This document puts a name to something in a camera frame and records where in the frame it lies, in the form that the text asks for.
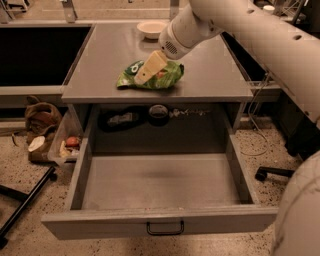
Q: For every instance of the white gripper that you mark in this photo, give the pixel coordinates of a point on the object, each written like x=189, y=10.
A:
x=170, y=44

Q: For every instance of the green rice chip bag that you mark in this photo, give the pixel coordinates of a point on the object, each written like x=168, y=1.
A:
x=164, y=79

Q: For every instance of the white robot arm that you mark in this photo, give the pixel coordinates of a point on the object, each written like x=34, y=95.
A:
x=293, y=59

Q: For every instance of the grey cabinet with top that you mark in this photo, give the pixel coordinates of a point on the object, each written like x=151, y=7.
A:
x=119, y=69

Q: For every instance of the brown bag on floor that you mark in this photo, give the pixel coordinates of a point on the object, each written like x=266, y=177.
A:
x=42, y=119

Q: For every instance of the grey open top drawer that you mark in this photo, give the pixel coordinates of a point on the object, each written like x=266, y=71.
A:
x=115, y=196

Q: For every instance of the white bowl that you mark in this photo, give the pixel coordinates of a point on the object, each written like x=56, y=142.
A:
x=151, y=29

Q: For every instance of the black tape roll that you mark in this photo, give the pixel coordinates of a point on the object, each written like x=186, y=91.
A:
x=158, y=115

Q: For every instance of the black object under cabinet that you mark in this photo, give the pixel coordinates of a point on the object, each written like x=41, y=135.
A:
x=121, y=120

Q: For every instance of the red apple in bin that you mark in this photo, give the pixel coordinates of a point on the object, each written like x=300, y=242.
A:
x=72, y=141

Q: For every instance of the clear plastic bin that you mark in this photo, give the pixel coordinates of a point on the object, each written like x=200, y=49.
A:
x=59, y=152

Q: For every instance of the black office chair base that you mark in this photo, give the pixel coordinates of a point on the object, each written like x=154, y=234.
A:
x=263, y=172

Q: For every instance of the black metal stand leg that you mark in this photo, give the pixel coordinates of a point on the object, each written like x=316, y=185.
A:
x=25, y=200

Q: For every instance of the black drawer handle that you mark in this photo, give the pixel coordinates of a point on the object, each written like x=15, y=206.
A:
x=165, y=229

